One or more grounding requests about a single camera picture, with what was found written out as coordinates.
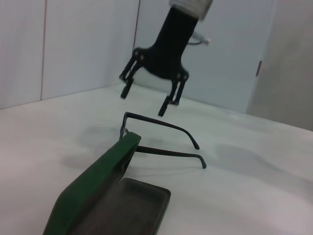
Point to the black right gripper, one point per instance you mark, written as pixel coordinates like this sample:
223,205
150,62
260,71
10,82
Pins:
168,49

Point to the black glasses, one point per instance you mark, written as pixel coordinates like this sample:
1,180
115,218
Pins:
171,152

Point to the green glasses case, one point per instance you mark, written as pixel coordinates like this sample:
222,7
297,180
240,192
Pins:
97,186

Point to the small grey wall hinge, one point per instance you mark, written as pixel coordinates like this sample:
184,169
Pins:
258,68

